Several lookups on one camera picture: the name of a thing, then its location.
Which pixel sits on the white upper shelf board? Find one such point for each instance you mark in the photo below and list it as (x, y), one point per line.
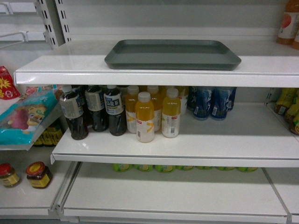
(263, 64)

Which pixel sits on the white shelf board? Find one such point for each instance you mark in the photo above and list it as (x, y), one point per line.
(100, 193)
(251, 135)
(263, 64)

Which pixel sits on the orange juice bottle back left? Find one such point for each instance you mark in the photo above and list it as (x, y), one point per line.
(130, 102)

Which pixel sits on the orange juice bottle top right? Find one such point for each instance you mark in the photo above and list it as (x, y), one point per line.
(289, 24)

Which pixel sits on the dark tea bottle right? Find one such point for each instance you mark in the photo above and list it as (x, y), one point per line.
(115, 110)

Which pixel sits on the orange juice bottle back middle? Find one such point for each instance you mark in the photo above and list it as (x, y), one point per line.
(156, 99)

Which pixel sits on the red lid sauce jar right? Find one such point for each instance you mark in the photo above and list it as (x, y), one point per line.
(39, 175)

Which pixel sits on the red snack bag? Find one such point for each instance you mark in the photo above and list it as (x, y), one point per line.
(7, 89)

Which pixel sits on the red lid sauce jar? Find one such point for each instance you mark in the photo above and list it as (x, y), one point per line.
(8, 175)
(39, 175)

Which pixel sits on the dark tea bottle left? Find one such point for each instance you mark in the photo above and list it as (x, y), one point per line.
(73, 113)

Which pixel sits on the teal snack bag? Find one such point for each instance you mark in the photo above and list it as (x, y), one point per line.
(21, 120)

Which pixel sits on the white middle shelf board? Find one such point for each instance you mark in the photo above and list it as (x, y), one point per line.
(251, 135)

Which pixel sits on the orange juice bottle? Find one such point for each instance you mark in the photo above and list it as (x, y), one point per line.
(144, 110)
(130, 102)
(156, 99)
(171, 113)
(289, 24)

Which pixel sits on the grey rectangular serving tray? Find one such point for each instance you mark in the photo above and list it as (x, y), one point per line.
(154, 54)

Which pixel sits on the red lid sauce jar left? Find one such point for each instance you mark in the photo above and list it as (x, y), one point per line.
(8, 175)

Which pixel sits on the dark tea bottle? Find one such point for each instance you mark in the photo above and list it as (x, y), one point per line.
(115, 110)
(95, 102)
(73, 113)

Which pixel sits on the white bottom shelf board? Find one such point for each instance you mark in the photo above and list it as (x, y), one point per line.
(100, 193)

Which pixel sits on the dark tea bottle middle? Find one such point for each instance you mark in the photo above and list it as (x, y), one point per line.
(95, 102)

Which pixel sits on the orange juice bottle front left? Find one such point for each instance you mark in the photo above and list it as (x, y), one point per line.
(144, 110)

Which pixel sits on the blue drink bottle left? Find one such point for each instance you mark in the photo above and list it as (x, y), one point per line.
(203, 102)

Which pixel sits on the orange juice bottle front right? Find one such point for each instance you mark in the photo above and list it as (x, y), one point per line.
(171, 113)

